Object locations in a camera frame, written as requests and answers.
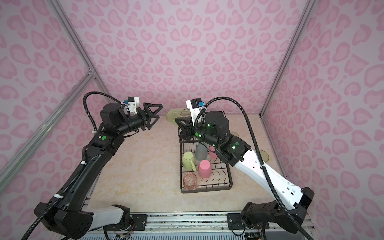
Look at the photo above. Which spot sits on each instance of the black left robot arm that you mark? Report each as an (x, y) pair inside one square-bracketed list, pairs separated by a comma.
[(63, 214)]

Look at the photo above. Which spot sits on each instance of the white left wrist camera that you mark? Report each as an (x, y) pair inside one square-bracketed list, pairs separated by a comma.
[(130, 105)]

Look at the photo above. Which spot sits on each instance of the aluminium diagonal frame bar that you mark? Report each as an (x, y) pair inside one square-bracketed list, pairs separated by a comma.
[(19, 160)]

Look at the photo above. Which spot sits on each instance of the black wire dish rack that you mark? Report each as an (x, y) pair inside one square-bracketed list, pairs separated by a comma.
[(221, 177)]

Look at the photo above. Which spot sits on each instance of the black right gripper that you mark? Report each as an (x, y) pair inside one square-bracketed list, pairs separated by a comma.
[(187, 129)]

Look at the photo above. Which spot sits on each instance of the bright green clear cup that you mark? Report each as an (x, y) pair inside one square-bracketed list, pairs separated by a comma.
[(177, 113)]

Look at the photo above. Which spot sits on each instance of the aluminium corner frame post left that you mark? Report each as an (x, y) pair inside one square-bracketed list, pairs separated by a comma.
[(87, 57)]

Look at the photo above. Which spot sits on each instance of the light green ceramic mug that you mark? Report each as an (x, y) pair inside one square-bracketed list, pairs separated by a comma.
[(189, 161)]

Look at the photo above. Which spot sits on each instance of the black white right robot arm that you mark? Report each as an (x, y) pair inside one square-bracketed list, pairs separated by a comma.
[(289, 208)]

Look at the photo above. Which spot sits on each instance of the aluminium corner frame post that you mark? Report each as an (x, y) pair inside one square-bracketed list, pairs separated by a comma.
[(296, 36), (87, 57)]

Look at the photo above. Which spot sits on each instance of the magenta pink plastic cup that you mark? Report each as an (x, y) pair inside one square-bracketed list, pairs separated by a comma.
[(205, 169)]

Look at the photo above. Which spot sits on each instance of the clear green plastic cup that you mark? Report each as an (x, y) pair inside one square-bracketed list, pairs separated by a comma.
[(265, 156)]

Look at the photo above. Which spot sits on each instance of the aluminium corner frame post right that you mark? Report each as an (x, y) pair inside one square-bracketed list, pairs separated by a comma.
[(296, 36)]

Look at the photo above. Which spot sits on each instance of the clear pink plastic cup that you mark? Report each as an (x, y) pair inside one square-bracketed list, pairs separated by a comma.
[(190, 181)]

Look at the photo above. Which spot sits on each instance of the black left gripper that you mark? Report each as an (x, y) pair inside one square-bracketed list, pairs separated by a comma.
[(147, 118)]

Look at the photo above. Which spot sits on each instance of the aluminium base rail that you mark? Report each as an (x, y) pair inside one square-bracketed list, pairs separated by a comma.
[(192, 226)]

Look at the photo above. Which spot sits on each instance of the frosted teal textured cup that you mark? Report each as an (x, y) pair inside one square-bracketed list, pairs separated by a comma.
[(201, 152)]

